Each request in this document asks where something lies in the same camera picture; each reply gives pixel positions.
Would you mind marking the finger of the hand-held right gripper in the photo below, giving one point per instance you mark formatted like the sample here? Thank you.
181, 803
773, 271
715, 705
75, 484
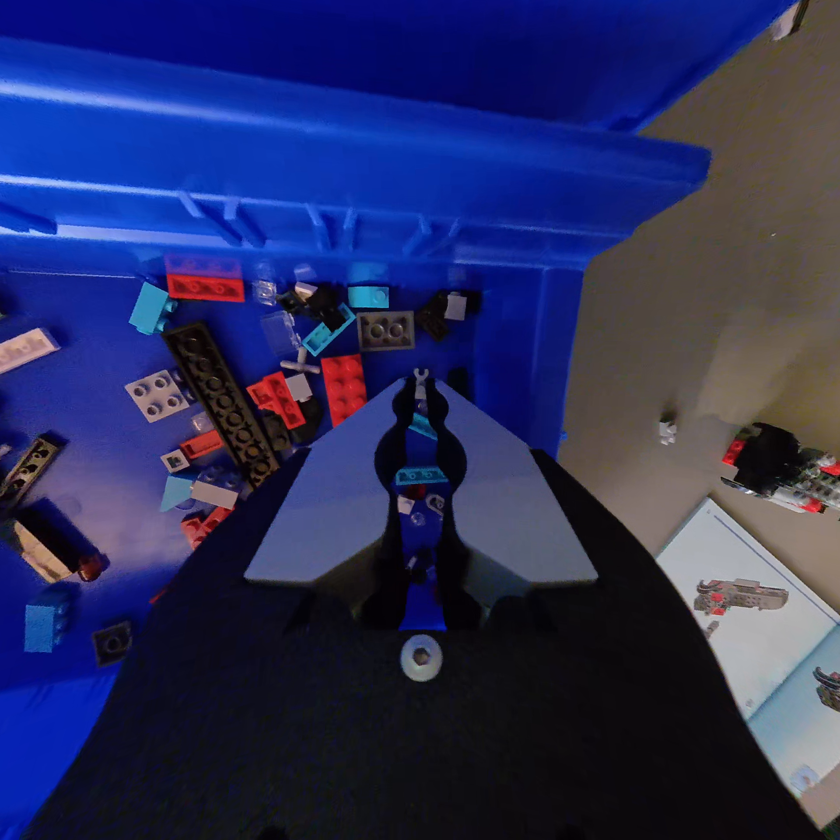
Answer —
786, 25

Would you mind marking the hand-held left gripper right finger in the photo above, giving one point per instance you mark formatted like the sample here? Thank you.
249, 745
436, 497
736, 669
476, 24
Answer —
518, 518

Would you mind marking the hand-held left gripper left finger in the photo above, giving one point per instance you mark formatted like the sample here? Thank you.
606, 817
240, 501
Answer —
328, 518

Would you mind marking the pile of red black cyan bricks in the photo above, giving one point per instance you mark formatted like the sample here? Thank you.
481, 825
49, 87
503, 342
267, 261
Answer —
343, 387

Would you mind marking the small grey clip brick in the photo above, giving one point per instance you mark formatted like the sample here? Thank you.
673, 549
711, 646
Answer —
421, 379

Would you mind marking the small light grey brick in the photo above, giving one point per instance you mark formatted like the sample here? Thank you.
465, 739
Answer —
667, 432

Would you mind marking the blue plastic bin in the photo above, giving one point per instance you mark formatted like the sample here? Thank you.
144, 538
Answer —
98, 459
328, 98

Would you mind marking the instruction booklet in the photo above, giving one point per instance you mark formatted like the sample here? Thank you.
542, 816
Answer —
735, 656

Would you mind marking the partly built brick vehicle model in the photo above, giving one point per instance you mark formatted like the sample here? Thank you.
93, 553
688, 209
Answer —
774, 459

